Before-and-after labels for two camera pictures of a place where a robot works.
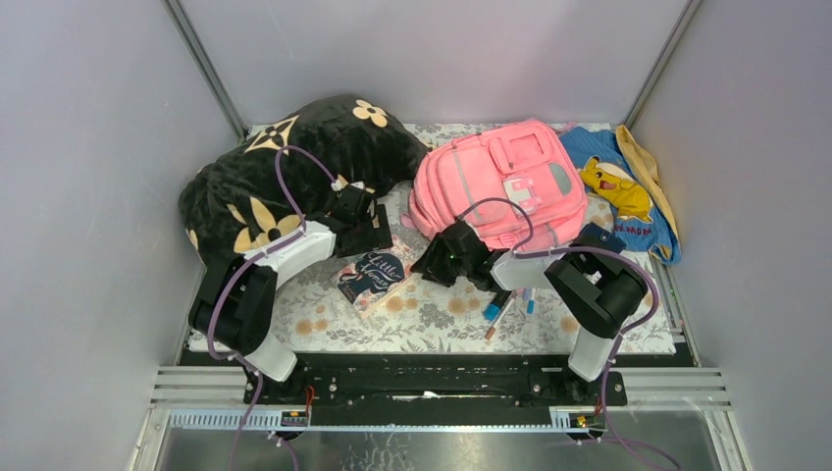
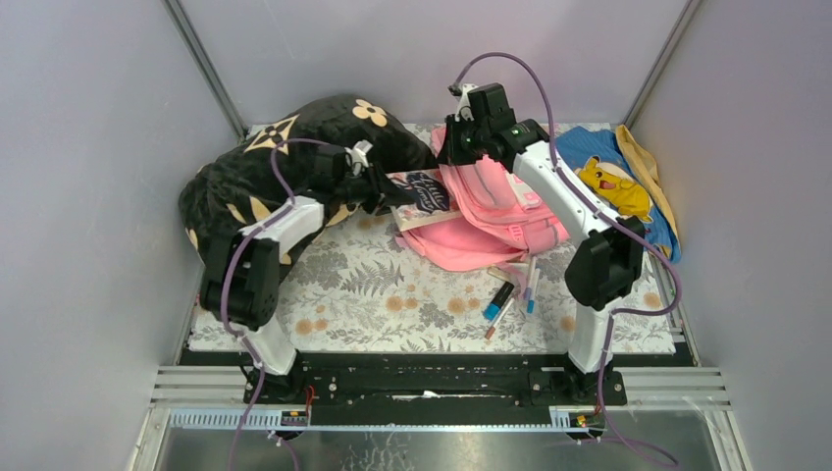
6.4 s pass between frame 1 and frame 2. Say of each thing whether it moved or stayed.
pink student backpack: moved
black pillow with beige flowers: stayed
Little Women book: moved
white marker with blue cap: stayed
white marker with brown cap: stayed
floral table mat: stayed
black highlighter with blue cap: stayed
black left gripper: moved
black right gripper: moved
